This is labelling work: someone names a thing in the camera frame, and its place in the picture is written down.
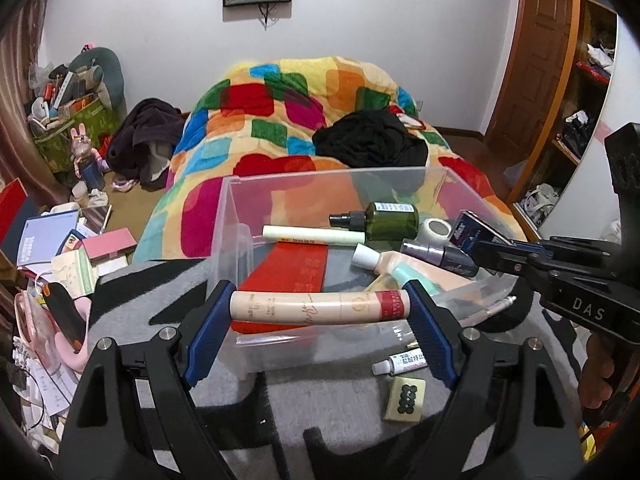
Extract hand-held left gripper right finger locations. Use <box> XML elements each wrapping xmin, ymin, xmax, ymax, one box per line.
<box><xmin>402</xmin><ymin>280</ymin><xmax>586</xmax><ymax>480</ymax></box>

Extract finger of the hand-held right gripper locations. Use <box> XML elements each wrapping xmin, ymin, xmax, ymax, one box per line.
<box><xmin>510</xmin><ymin>235</ymin><xmax>623</xmax><ymax>263</ymax></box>
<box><xmin>472</xmin><ymin>240</ymin><xmax>551</xmax><ymax>282</ymax></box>

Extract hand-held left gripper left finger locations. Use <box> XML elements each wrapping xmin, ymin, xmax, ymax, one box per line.
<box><xmin>62</xmin><ymin>280</ymin><xmax>237</xmax><ymax>480</ymax></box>

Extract dark blue small box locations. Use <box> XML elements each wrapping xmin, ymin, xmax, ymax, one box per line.
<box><xmin>452</xmin><ymin>210</ymin><xmax>512</xmax><ymax>256</ymax></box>

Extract silver pen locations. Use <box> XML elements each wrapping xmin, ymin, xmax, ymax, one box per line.
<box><xmin>450</xmin><ymin>296</ymin><xmax>516</xmax><ymax>327</ymax></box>

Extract mint green tube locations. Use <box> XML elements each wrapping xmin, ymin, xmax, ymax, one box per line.
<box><xmin>390</xmin><ymin>265</ymin><xmax>442</xmax><ymax>297</ymax></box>

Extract small purple bottle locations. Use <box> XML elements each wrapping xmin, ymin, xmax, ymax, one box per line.
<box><xmin>400</xmin><ymin>240</ymin><xmax>482</xmax><ymax>279</ymax></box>

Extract clear plastic storage box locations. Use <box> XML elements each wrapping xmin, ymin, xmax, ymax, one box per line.
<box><xmin>207</xmin><ymin>165</ymin><xmax>521</xmax><ymax>377</ymax></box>

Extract translucent tape roll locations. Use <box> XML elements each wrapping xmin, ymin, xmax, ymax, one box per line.
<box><xmin>417</xmin><ymin>217</ymin><xmax>452</xmax><ymax>249</ymax></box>

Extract beige tube with white cap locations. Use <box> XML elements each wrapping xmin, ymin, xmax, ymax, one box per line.
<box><xmin>351</xmin><ymin>243</ymin><xmax>471</xmax><ymax>291</ymax></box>

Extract beige tube with red band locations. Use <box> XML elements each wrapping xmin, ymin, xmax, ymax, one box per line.
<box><xmin>230</xmin><ymin>290</ymin><xmax>412</xmax><ymax>326</ymax></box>

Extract red foil pouch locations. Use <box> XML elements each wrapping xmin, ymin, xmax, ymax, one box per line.
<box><xmin>232</xmin><ymin>242</ymin><xmax>328</xmax><ymax>334</ymax></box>

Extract green spray bottle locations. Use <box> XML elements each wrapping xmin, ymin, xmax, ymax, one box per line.
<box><xmin>329</xmin><ymin>201</ymin><xmax>420</xmax><ymax>241</ymax></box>

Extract light green tube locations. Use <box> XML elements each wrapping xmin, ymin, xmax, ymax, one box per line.
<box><xmin>262</xmin><ymin>225</ymin><xmax>367</xmax><ymax>247</ymax></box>

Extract person's right hand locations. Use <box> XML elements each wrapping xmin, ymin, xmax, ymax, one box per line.
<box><xmin>579</xmin><ymin>332</ymin><xmax>622</xmax><ymax>411</ymax></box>

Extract small white ointment tube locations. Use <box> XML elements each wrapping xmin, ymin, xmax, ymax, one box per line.
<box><xmin>371</xmin><ymin>350</ymin><xmax>429</xmax><ymax>376</ymax></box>

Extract white bag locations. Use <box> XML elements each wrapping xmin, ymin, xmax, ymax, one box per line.
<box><xmin>520</xmin><ymin>184</ymin><xmax>561</xmax><ymax>223</ymax></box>

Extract white sliding door pink hearts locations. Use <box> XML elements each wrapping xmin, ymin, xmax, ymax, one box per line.
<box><xmin>537</xmin><ymin>15</ymin><xmax>640</xmax><ymax>241</ymax></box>

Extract cream mahjong tile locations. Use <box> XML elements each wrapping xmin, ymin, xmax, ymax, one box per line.
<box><xmin>384</xmin><ymin>377</ymin><xmax>427</xmax><ymax>422</ymax></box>

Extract grey black zebra blanket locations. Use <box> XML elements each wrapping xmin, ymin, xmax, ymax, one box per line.
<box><xmin>87</xmin><ymin>255</ymin><xmax>586</xmax><ymax>480</ymax></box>

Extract pink flat box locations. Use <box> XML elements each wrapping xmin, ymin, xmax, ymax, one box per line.
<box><xmin>82</xmin><ymin>227</ymin><xmax>137</xmax><ymax>263</ymax></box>

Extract wooden wardrobe shelf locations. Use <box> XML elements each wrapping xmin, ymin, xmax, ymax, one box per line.
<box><xmin>505</xmin><ymin>0</ymin><xmax>618</xmax><ymax>231</ymax></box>

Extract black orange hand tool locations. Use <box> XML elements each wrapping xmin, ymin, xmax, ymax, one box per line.
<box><xmin>42</xmin><ymin>282</ymin><xmax>86</xmax><ymax>351</ymax></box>

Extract green white paper packet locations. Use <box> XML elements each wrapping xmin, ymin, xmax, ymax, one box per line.
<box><xmin>50</xmin><ymin>247</ymin><xmax>101</xmax><ymax>301</ymax></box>

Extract pink pouch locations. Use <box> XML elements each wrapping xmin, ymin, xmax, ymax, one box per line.
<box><xmin>15</xmin><ymin>290</ymin><xmax>91</xmax><ymax>376</ymax></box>

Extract black clothing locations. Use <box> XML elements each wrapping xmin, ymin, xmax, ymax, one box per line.
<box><xmin>312</xmin><ymin>110</ymin><xmax>430</xmax><ymax>171</ymax></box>

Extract blue notebook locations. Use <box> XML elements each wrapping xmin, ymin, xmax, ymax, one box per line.
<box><xmin>16</xmin><ymin>210</ymin><xmax>81</xmax><ymax>267</ymax></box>

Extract wooden door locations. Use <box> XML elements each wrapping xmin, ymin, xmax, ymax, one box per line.
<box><xmin>485</xmin><ymin>0</ymin><xmax>581</xmax><ymax>136</ymax></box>

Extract dark blue bottle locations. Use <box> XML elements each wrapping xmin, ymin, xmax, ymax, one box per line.
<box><xmin>80</xmin><ymin>155</ymin><xmax>103</xmax><ymax>188</ymax></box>

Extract dark brown clothes pile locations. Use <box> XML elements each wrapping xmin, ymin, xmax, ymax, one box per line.
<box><xmin>107</xmin><ymin>98</ymin><xmax>183</xmax><ymax>191</ymax></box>

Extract colourful patchwork blanket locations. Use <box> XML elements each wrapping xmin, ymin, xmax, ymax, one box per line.
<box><xmin>132</xmin><ymin>55</ymin><xmax>527</xmax><ymax>261</ymax></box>

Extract pink bunny toy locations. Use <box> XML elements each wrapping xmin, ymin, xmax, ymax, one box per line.
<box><xmin>70</xmin><ymin>126</ymin><xmax>96</xmax><ymax>178</ymax></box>

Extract red box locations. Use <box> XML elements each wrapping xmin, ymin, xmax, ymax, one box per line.
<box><xmin>0</xmin><ymin>180</ymin><xmax>28</xmax><ymax>246</ymax></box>

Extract green patterned storage box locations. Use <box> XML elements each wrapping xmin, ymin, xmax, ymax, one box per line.
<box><xmin>32</xmin><ymin>95</ymin><xmax>118</xmax><ymax>173</ymax></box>

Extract grey green neck pillow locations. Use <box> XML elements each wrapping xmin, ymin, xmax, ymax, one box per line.
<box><xmin>67</xmin><ymin>47</ymin><xmax>126</xmax><ymax>116</ymax></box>

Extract striped curtain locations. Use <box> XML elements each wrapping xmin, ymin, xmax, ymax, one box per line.
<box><xmin>0</xmin><ymin>0</ymin><xmax>66</xmax><ymax>201</ymax></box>

